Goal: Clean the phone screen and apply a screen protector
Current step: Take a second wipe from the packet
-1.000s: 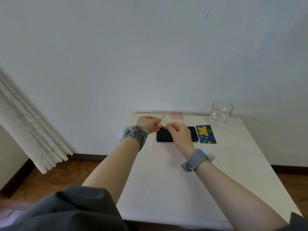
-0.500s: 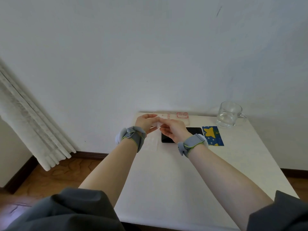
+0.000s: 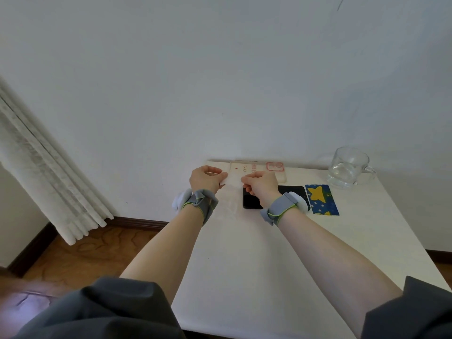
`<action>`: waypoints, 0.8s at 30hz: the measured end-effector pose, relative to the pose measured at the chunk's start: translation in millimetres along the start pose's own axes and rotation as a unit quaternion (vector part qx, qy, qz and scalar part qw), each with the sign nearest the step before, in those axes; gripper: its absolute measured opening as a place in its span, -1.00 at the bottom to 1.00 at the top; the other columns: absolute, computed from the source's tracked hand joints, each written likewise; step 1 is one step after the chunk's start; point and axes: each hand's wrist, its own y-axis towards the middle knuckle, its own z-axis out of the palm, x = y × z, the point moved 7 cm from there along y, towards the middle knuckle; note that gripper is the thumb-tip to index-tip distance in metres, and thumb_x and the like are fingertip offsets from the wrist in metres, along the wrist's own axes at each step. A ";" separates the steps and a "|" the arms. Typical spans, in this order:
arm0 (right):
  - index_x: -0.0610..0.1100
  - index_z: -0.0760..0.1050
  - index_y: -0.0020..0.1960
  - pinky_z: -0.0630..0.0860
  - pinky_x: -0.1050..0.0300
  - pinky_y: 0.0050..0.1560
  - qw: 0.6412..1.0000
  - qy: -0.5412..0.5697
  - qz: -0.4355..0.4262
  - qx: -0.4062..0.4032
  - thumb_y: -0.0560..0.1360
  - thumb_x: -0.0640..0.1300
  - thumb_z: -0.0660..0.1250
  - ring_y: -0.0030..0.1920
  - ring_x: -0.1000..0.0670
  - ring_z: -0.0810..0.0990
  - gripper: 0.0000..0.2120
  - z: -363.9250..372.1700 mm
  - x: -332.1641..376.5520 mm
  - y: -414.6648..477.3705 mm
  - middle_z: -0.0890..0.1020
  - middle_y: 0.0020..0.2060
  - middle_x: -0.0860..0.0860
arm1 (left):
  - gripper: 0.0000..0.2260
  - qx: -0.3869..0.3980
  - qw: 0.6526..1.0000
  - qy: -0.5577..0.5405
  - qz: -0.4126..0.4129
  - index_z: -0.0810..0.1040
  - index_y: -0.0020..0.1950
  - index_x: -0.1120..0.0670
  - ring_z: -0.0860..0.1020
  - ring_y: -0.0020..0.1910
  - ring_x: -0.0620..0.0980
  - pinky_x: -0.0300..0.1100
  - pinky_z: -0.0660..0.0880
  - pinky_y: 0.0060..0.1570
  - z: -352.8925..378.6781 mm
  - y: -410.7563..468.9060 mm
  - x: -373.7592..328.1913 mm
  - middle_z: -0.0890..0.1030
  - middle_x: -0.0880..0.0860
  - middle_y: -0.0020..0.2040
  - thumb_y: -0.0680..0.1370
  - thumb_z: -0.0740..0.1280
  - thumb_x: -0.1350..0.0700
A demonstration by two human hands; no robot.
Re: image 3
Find white curtain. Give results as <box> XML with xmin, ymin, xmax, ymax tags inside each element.
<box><xmin>0</xmin><ymin>79</ymin><xmax>114</xmax><ymax>246</ymax></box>

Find person's right forearm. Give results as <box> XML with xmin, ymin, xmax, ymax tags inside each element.
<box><xmin>279</xmin><ymin>207</ymin><xmax>403</xmax><ymax>339</ymax></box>

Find person's left forearm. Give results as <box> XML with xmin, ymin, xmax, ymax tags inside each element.
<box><xmin>120</xmin><ymin>204</ymin><xmax>205</xmax><ymax>306</ymax></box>

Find person's right hand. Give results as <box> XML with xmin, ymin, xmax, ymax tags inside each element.
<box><xmin>241</xmin><ymin>170</ymin><xmax>282</xmax><ymax>210</ymax></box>

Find black smartphone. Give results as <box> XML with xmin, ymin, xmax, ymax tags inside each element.
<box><xmin>242</xmin><ymin>185</ymin><xmax>311</xmax><ymax>211</ymax></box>

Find clear phone case red print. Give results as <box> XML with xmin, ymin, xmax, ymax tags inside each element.
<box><xmin>227</xmin><ymin>160</ymin><xmax>287</xmax><ymax>184</ymax></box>

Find white tracker grey wrist strap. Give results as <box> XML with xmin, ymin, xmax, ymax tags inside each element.
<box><xmin>259</xmin><ymin>191</ymin><xmax>310</xmax><ymax>227</ymax></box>
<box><xmin>172</xmin><ymin>188</ymin><xmax>219</xmax><ymax>227</ymax></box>

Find person's left hand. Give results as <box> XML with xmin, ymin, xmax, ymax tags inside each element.
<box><xmin>189</xmin><ymin>165</ymin><xmax>229</xmax><ymax>194</ymax></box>

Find blue card yellow star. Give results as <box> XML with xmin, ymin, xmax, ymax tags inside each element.
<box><xmin>305</xmin><ymin>184</ymin><xmax>340</xmax><ymax>217</ymax></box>

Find dark grey shirt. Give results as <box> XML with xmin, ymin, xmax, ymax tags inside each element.
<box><xmin>10</xmin><ymin>275</ymin><xmax>452</xmax><ymax>339</ymax></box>

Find glass mug with water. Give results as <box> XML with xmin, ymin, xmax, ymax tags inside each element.
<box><xmin>326</xmin><ymin>146</ymin><xmax>378</xmax><ymax>189</ymax></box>

